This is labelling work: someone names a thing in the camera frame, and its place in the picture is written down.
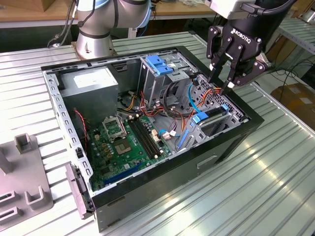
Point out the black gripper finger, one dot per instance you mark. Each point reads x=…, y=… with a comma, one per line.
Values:
x=251, y=71
x=214, y=41

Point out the metal optical drive cage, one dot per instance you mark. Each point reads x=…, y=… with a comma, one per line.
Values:
x=150, y=86

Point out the black RAM slot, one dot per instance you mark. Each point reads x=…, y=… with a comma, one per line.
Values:
x=148, y=137
x=140, y=137

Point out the blue optical bay latch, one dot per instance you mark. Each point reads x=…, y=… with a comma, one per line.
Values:
x=157, y=65

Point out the grey plastic case bezel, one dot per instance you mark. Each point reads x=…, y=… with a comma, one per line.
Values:
x=73, y=186

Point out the cardboard box with label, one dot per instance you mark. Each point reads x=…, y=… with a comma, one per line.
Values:
x=295, y=98

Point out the black open PC case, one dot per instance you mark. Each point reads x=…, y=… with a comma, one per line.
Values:
x=172, y=177

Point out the metal disk bay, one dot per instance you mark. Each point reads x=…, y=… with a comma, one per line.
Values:
x=232, y=120

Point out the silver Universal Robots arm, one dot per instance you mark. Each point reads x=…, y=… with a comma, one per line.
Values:
x=98, y=24

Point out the metal slat side table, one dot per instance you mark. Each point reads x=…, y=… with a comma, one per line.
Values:
x=300, y=32

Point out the grey power supply unit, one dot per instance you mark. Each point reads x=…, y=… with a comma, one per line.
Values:
x=91, y=103

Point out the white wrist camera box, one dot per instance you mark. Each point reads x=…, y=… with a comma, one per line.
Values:
x=229, y=8

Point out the green motherboard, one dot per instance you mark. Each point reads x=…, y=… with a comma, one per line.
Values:
x=130, y=162

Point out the blue expansion slot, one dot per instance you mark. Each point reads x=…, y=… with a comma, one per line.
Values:
x=123, y=173

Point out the grey parts rack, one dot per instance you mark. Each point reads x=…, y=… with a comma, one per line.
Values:
x=24, y=172

